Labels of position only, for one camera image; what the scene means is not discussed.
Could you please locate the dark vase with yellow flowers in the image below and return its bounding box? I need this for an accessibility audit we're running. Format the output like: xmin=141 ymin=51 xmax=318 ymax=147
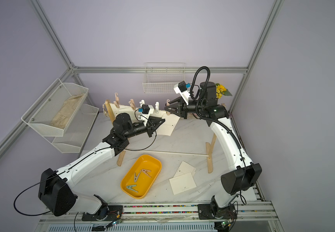
xmin=215 ymin=83 xmax=232 ymax=99

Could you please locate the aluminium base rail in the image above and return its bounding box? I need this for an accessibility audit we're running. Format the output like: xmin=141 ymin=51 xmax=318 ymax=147
xmin=35 ymin=202 xmax=284 ymax=232

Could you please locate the white postcard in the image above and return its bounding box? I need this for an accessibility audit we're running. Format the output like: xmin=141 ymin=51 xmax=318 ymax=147
xmin=174 ymin=161 xmax=196 ymax=177
xmin=118 ymin=105 xmax=138 ymax=115
xmin=157 ymin=114 xmax=180 ymax=136
xmin=169 ymin=173 xmax=197 ymax=195
xmin=109 ymin=103 xmax=120 ymax=117

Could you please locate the white wire wall basket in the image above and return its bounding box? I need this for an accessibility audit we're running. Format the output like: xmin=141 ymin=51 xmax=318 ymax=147
xmin=142 ymin=62 xmax=185 ymax=94

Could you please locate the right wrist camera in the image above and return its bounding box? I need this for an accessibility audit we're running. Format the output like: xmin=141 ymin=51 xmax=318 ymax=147
xmin=173 ymin=81 xmax=191 ymax=105

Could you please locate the beige cloth in basket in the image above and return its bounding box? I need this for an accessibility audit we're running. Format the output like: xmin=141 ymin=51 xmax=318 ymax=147
xmin=50 ymin=94 xmax=84 ymax=129

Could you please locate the white mesh shelf basket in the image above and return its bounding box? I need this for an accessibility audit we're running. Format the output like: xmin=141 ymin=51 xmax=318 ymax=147
xmin=21 ymin=79 xmax=99 ymax=153

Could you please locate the teal clothespin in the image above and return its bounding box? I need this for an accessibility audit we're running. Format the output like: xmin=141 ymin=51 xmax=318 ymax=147
xmin=126 ymin=184 xmax=138 ymax=192

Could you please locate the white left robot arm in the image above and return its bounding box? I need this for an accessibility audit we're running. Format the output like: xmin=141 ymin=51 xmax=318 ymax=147
xmin=38 ymin=113 xmax=165 ymax=220

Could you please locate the wooden clothesline rack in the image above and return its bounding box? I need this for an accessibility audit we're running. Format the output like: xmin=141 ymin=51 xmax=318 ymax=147
xmin=103 ymin=100 xmax=217 ymax=174

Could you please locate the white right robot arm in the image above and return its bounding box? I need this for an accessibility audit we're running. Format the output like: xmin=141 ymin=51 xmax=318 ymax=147
xmin=165 ymin=66 xmax=262 ymax=218

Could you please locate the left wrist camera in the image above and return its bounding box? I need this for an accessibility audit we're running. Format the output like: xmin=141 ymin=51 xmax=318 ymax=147
xmin=137 ymin=104 xmax=154 ymax=120

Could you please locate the yellow plastic tray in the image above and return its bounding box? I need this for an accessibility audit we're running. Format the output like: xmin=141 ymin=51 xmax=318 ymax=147
xmin=120 ymin=154 xmax=162 ymax=199

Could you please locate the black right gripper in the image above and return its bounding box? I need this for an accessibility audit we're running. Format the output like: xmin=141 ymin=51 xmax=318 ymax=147
xmin=166 ymin=98 xmax=207 ymax=121

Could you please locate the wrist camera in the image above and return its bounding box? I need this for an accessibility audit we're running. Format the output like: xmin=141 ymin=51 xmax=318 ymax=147
xmin=137 ymin=104 xmax=154 ymax=120
xmin=173 ymin=81 xmax=191 ymax=105

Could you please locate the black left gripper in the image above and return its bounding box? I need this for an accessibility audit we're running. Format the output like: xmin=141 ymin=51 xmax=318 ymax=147
xmin=124 ymin=117 xmax=165 ymax=140

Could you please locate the white clothespin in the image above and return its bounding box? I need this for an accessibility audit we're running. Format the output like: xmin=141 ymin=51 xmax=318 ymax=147
xmin=139 ymin=100 xmax=145 ymax=107
xmin=155 ymin=101 xmax=160 ymax=113

